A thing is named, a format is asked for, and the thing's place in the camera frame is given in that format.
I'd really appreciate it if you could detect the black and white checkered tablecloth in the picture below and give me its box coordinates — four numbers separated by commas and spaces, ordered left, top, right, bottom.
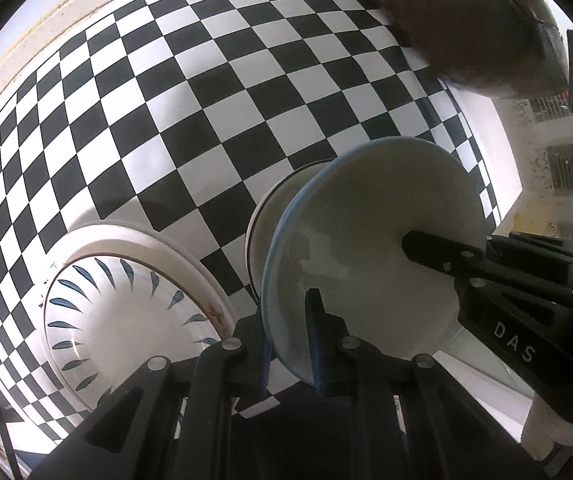
0, 0, 502, 446

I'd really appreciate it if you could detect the stack of patterned white plates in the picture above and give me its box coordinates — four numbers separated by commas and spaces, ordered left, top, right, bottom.
40, 221, 240, 428

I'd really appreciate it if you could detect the white plate with blue leaves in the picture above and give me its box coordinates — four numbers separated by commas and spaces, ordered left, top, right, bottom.
44, 254, 223, 413

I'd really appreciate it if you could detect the white floral plate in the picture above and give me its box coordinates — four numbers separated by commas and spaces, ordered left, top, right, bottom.
41, 245, 233, 423

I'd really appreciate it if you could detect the person's right forearm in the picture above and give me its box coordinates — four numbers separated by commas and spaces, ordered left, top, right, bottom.
520, 394, 573, 461

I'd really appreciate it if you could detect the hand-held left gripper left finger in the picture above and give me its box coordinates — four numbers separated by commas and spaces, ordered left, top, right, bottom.
31, 312, 273, 480

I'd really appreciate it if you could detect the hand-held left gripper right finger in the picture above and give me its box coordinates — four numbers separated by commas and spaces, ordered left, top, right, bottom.
304, 287, 549, 480

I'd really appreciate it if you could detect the white bowl with dark rim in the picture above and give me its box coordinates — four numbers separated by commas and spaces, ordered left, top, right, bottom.
244, 160, 337, 306

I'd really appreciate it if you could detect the dark brown rounded object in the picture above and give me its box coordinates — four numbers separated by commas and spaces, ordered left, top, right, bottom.
355, 0, 569, 98

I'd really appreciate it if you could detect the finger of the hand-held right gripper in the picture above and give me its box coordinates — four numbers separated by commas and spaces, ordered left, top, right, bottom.
401, 230, 573, 308
486, 232, 573, 274

